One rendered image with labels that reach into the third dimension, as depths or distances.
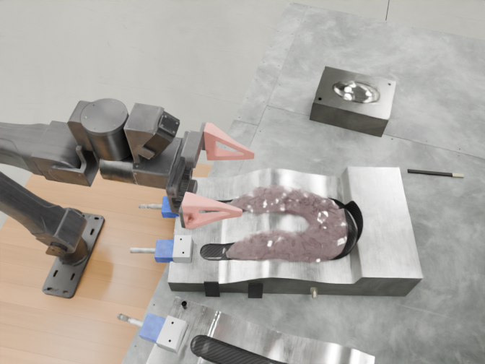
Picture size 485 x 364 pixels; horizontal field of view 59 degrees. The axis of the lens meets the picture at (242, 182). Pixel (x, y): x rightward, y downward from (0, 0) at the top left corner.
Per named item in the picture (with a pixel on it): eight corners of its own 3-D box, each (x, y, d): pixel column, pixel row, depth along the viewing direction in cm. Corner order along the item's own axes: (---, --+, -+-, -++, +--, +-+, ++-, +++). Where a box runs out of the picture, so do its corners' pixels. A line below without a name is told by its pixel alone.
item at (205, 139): (258, 128, 60) (193, 118, 61) (249, 169, 56) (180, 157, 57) (255, 157, 65) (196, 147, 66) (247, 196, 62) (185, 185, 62)
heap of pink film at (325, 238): (225, 266, 88) (224, 251, 81) (229, 193, 98) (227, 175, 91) (351, 269, 88) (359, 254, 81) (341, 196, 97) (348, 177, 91)
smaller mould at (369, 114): (309, 120, 118) (312, 102, 112) (320, 84, 126) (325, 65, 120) (381, 137, 114) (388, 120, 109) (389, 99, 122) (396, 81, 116)
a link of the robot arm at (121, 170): (149, 132, 58) (100, 124, 59) (136, 165, 55) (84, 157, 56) (156, 162, 64) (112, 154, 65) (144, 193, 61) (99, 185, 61)
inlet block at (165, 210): (139, 222, 97) (134, 209, 93) (142, 202, 100) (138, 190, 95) (196, 222, 97) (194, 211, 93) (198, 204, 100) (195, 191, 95)
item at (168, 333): (115, 332, 80) (107, 324, 76) (127, 307, 83) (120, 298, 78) (178, 355, 78) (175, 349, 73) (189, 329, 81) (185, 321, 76)
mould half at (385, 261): (171, 291, 91) (163, 272, 82) (183, 189, 105) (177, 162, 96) (405, 297, 90) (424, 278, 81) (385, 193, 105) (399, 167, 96)
